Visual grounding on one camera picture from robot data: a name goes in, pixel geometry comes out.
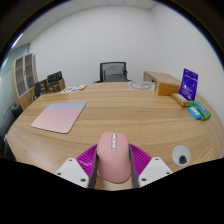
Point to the wooden side desk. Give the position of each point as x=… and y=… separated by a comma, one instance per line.
x=160, y=76

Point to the orange box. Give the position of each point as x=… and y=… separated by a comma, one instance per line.
x=167, y=89

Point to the black leather sofa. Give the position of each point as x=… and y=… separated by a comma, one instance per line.
x=16, y=111

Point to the ceiling light panels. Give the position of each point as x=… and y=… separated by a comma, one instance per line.
x=16, y=41

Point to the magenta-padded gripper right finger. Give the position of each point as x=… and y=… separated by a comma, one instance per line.
x=155, y=170

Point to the large brown black-topped box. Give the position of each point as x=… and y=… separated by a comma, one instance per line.
x=56, y=83

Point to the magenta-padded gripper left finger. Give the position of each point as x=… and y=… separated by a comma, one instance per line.
x=71, y=170

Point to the black mesh office chair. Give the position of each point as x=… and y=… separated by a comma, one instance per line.
x=113, y=71

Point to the small black chair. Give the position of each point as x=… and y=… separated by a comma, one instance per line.
x=38, y=90

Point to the wooden shelf cabinet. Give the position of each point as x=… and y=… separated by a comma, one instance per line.
x=23, y=78

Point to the green pack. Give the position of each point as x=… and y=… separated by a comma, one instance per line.
x=203, y=111

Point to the small brown cardboard box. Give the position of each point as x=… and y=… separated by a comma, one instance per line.
x=43, y=87

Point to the white sheet with round print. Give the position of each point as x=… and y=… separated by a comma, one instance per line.
x=141, y=86

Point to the blue pack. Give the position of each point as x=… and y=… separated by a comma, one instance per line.
x=194, y=113

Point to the tan flat box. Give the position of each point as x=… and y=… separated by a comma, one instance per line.
x=180, y=99

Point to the pink and blue mouse pad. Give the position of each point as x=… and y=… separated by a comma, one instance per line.
x=60, y=116

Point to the pink computer mouse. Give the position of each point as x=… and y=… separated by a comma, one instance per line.
x=114, y=158

